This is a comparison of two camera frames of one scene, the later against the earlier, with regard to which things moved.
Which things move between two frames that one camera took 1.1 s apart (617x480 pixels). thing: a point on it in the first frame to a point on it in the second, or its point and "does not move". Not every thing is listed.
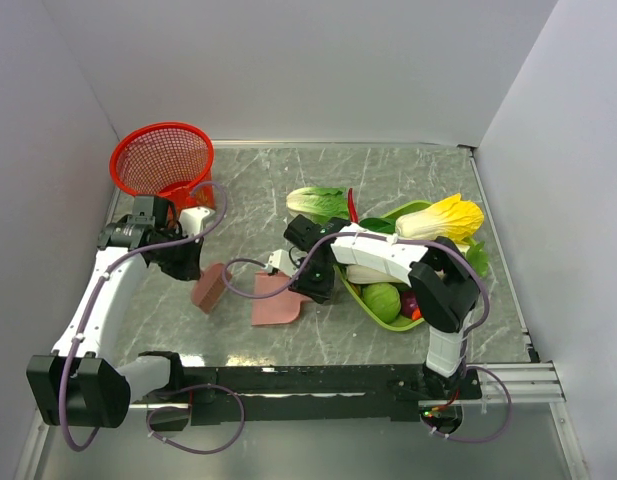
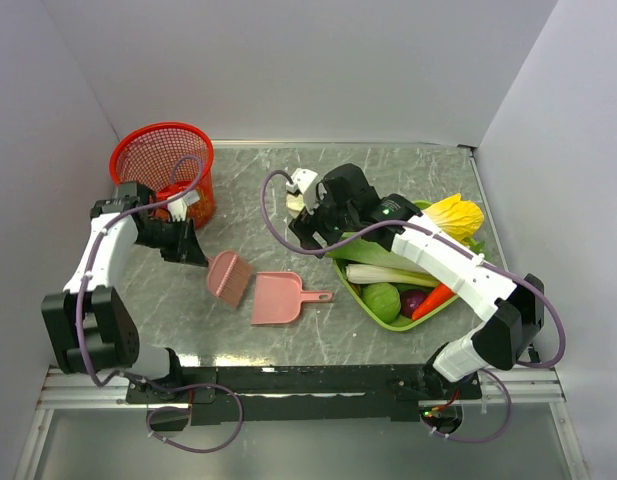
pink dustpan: (281, 308) does not move
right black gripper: (319, 292) to (304, 227)
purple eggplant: (409, 301) does not move
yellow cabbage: (454, 218) does not move
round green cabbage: (384, 300) does not move
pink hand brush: (209, 288) to (228, 276)
